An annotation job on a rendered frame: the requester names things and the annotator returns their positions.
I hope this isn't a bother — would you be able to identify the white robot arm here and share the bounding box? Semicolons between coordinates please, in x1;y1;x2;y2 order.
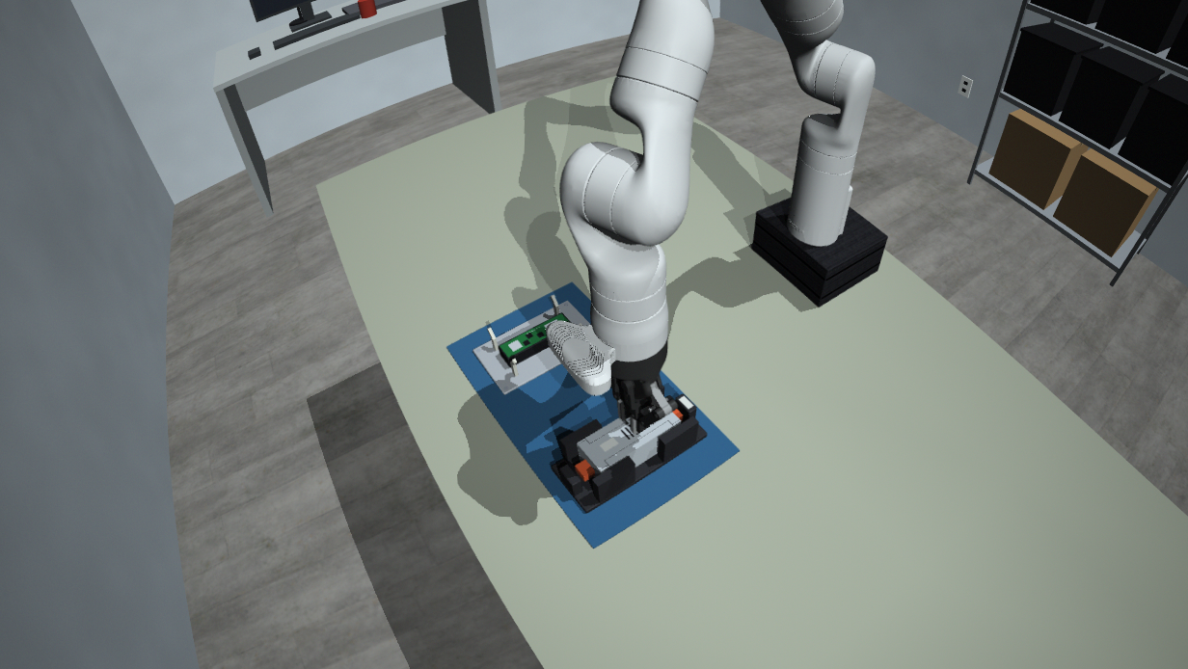
546;0;876;396

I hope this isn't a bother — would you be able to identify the blue flat plate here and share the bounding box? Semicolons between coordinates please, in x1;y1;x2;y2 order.
446;282;740;548

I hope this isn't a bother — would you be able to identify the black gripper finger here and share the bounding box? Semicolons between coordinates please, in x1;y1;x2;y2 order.
611;377;630;419
621;380;678;434

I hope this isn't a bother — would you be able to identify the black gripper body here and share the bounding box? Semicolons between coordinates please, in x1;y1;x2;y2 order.
611;336;668;399

